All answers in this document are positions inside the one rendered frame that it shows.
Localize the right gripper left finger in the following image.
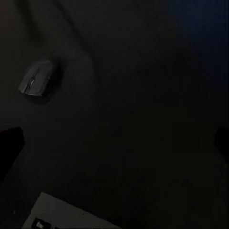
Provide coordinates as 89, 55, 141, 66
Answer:
0, 127, 25, 184

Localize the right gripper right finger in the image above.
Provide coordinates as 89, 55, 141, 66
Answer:
214, 127, 229, 165

